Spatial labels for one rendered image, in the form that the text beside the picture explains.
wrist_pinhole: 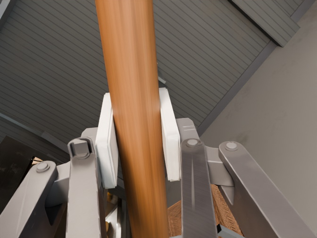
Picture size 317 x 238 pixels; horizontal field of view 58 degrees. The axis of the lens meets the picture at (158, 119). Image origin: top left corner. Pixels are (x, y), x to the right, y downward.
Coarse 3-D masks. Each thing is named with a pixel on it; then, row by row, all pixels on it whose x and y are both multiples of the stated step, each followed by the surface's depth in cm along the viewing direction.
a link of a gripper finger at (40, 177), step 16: (32, 176) 13; (48, 176) 13; (16, 192) 12; (32, 192) 12; (48, 192) 13; (16, 208) 11; (32, 208) 11; (48, 208) 14; (64, 208) 14; (0, 224) 11; (16, 224) 10; (32, 224) 11; (48, 224) 12
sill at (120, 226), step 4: (124, 200) 216; (120, 204) 212; (124, 204) 213; (120, 208) 209; (124, 208) 209; (120, 212) 205; (124, 212) 206; (120, 216) 202; (124, 216) 203; (120, 220) 199; (124, 220) 200; (120, 224) 195; (124, 224) 196; (120, 228) 192; (124, 228) 193; (120, 232) 189; (124, 232) 190; (116, 236) 191; (120, 236) 186; (124, 236) 188
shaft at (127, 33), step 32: (96, 0) 14; (128, 0) 14; (128, 32) 14; (128, 64) 15; (128, 96) 16; (128, 128) 17; (160, 128) 18; (128, 160) 18; (160, 160) 19; (128, 192) 20; (160, 192) 20; (160, 224) 21
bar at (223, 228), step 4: (220, 228) 149; (224, 228) 152; (220, 232) 149; (224, 232) 150; (228, 232) 151; (232, 232) 154; (176, 236) 151; (180, 236) 151; (220, 236) 151; (224, 236) 151; (228, 236) 151; (232, 236) 152; (236, 236) 153; (240, 236) 156
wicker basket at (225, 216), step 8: (216, 192) 209; (216, 200) 197; (224, 200) 207; (168, 208) 223; (176, 208) 224; (216, 208) 214; (224, 208) 197; (168, 216) 227; (176, 216) 228; (216, 216) 210; (224, 216) 187; (232, 216) 195; (168, 224) 219; (176, 224) 222; (224, 224) 179; (232, 224) 186; (176, 232) 216; (240, 232) 183
